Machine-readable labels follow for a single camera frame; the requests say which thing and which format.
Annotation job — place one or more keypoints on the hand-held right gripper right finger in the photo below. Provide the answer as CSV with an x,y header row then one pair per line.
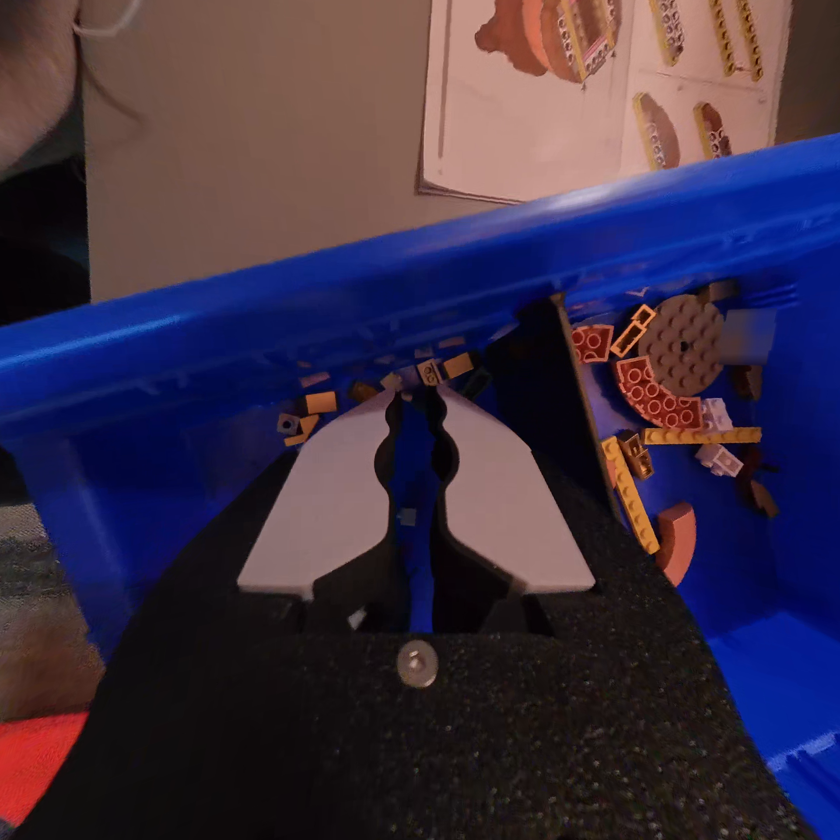
x,y
519,525

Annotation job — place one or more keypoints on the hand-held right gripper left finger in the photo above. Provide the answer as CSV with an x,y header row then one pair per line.
x,y
315,525

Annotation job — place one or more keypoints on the blue plastic bin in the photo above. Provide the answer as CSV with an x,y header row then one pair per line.
x,y
197,341

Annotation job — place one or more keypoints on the pile of bricks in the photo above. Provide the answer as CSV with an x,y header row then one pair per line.
x,y
683,341

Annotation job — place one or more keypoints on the open building instruction booklet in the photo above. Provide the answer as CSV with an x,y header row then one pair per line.
x,y
525,131

